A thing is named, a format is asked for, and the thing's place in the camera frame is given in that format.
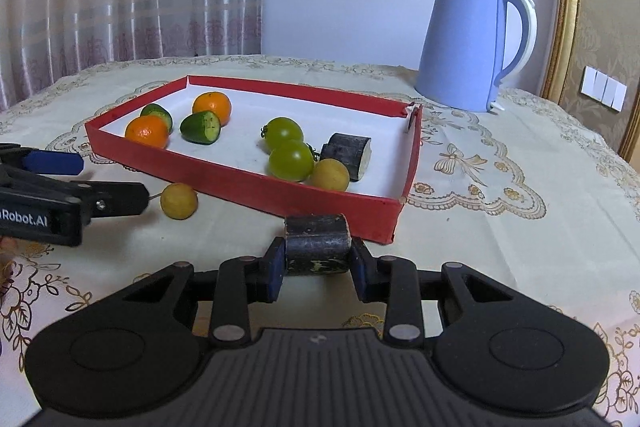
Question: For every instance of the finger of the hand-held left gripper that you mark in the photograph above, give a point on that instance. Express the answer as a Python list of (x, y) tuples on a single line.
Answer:
[(55, 163), (117, 201)]

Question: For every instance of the light blue electric kettle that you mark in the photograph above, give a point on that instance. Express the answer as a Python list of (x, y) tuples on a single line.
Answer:
[(460, 47)]

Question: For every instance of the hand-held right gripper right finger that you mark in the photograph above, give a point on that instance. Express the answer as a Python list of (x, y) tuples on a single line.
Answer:
[(361, 273)]

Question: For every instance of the dark sugarcane piece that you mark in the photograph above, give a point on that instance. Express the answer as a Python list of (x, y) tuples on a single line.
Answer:
[(345, 152), (316, 247)]

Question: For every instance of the green cucumber piece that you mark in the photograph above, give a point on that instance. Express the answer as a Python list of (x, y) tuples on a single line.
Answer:
[(201, 128), (157, 114)]

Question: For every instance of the green tomato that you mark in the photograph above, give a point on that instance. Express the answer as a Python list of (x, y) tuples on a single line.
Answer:
[(291, 161), (283, 132)]

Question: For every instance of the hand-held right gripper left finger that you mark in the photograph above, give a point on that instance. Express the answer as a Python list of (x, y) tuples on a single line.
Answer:
[(274, 271)]

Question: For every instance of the gold wall moulding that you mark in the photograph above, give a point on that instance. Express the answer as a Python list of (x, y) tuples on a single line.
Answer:
[(565, 7)]

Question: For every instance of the white wall switch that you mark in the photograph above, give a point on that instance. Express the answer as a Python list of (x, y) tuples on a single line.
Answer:
[(603, 88)]

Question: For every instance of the yellow longan fruit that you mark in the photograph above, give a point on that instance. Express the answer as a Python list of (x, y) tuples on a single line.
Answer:
[(178, 202), (329, 174)]

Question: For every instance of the large orange mandarin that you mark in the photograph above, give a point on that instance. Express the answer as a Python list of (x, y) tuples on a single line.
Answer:
[(146, 133)]

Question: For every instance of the red cardboard box tray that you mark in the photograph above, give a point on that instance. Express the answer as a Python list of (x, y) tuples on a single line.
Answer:
[(300, 202)]

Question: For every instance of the small orange mandarin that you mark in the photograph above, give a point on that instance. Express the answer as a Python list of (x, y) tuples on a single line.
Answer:
[(212, 107)]

